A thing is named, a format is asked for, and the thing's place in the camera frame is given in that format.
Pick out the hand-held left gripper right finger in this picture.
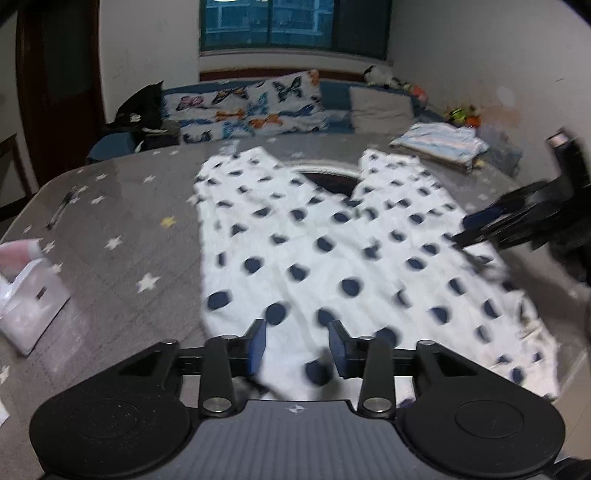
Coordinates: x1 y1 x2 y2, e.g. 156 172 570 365
328 320 468 419

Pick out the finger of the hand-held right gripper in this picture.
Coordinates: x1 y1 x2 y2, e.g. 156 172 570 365
463 181 563 233
451 216 565 252

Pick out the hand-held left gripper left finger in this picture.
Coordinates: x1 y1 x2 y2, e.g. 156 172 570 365
115 318 269 419

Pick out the white navy polka dot garment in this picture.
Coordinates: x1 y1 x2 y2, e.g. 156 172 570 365
186 147 560 401

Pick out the stack of folded light clothes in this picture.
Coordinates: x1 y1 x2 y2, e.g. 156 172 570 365
389 122 490 174

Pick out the folded dark grey cloth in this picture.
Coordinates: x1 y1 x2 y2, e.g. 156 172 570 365
475 137 525 177

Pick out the green toy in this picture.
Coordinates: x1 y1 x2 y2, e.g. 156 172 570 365
444 107 482 128

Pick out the grey pillow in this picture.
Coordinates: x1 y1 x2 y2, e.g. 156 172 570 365
348 86 414 134

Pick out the black and white plush toy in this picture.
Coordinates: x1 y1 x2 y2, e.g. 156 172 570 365
363 65 394 88

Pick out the white plastic bag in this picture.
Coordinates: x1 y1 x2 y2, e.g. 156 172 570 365
0 238 71 357

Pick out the black pen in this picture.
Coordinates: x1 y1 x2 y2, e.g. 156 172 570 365
46 190 75 230

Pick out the butterfly print pillow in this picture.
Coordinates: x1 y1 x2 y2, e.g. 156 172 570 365
163 69 329 145

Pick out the black bag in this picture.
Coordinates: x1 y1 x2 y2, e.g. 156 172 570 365
102 80 165 136

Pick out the wooden headboard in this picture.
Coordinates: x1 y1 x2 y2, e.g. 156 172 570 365
199 67 366 84

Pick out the dark wooden door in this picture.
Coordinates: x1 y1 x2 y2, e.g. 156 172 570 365
16 0 108 185

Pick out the window with dark frame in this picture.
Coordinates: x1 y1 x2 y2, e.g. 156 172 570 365
198 0 393 61

